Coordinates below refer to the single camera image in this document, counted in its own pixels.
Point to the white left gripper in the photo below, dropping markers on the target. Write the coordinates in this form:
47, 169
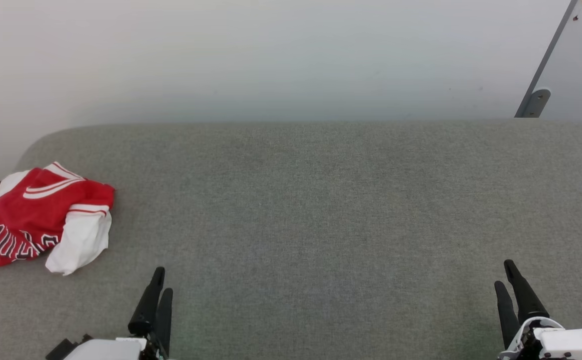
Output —
110, 350

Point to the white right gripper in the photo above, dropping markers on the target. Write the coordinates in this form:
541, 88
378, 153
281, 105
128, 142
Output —
571, 345

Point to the red white basketball jersey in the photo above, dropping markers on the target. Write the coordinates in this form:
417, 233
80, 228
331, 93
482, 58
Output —
30, 215

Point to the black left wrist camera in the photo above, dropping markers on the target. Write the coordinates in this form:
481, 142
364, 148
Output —
63, 349

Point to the grey metal bracket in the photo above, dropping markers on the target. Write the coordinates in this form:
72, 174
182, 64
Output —
551, 47
538, 102

